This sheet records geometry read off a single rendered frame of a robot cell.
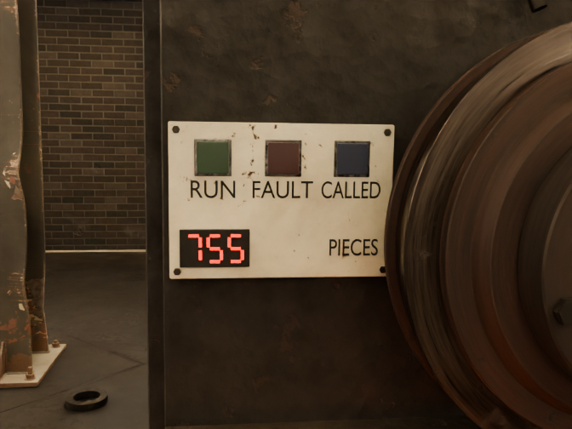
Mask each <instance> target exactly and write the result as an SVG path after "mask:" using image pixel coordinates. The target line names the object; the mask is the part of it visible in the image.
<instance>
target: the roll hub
mask: <svg viewBox="0 0 572 429"><path fill-rule="evenodd" d="M518 289H519V294H520V299H521V302H522V307H523V311H524V314H525V317H526V319H527V321H528V324H529V326H530V329H531V331H532V333H533V335H534V336H535V338H536V340H537V341H538V343H539V344H540V346H541V348H542V349H543V351H544V352H545V353H546V355H547V356H548V357H549V358H550V359H551V360H552V361H553V362H554V363H555V364H556V365H557V366H558V367H559V368H560V369H561V370H562V371H563V372H564V373H565V374H567V375H568V376H570V377H571V378H572V325H562V324H560V323H559V322H558V320H557V318H556V316H555V314H554V312H553V310H554V308H555V307H556V305H557V304H558V302H559V301H560V299H561V298H572V147H571V148H570V149H569V150H568V151H567V152H566V153H565V154H564V155H563V156H562V157H561V158H560V159H559V160H558V161H557V163H556V164H555V165H554V166H553V168H552V169H551V171H550V172H549V173H548V175H547V176H546V178H545V179H544V180H543V182H542V183H541V186H540V187H539V189H538V191H537V193H536V194H535V197H534V199H533V201H532V203H531V204H530V207H529V210H528V213H527V215H526V218H525V221H524V223H523V229H522V233H521V237H520V242H519V247H518Z"/></svg>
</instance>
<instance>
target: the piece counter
mask: <svg viewBox="0 0 572 429"><path fill-rule="evenodd" d="M189 237H198V234H189ZM209 237H220V234H210V235H209ZM209 237H207V248H209V247H210V245H209ZM231 237H241V234H231ZM231 237H229V238H228V247H231ZM198 247H199V248H202V238H201V237H198ZM210 250H220V247H210ZM231 250H241V247H231ZM198 256H199V260H202V250H198ZM220 260H223V250H220ZM220 260H211V261H210V263H220ZM241 260H244V250H241ZM241 260H231V263H241Z"/></svg>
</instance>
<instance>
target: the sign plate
mask: <svg viewBox="0 0 572 429"><path fill-rule="evenodd" d="M168 140H169V277H170V278H171V279H182V278H257V277H386V269H385V259H384V235H385V224H386V211H387V206H388V203H389V198H390V195H391V191H392V176H393V150H394V125H383V124H330V123H224V122H170V121H169V122H168ZM198 141H220V142H229V174H198V173H197V142H198ZM268 142H288V143H300V161H299V174H268V173H267V162H268ZM338 143H356V144H368V145H369V147H368V173H367V174H336V170H337V144H338ZM189 234H198V237H201V238H202V248H199V247H198V237H189ZM210 234H220V237H209V235H210ZM231 234H241V237H231ZM207 237H209V245H210V247H220V250H223V260H220V250H210V247H209V248H207ZM229 237H231V247H241V250H244V260H241V250H231V247H228V238H229ZM198 250H202V260H199V256H198ZM211 260H220V263H210V261H211ZM231 260H241V263H231Z"/></svg>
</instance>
